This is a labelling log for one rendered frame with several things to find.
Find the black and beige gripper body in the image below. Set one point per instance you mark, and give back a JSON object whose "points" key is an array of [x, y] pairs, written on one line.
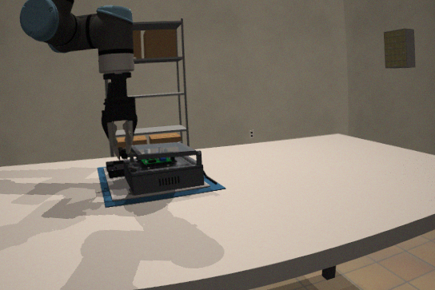
{"points": [[119, 110]]}

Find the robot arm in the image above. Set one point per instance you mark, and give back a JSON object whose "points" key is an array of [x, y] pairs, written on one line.
{"points": [[110, 30]]}

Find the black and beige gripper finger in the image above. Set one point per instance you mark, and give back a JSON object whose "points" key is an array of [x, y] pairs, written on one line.
{"points": [[129, 125], [108, 127]]}

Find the green circuit board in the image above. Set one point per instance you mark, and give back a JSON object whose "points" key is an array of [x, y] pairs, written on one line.
{"points": [[158, 160]]}

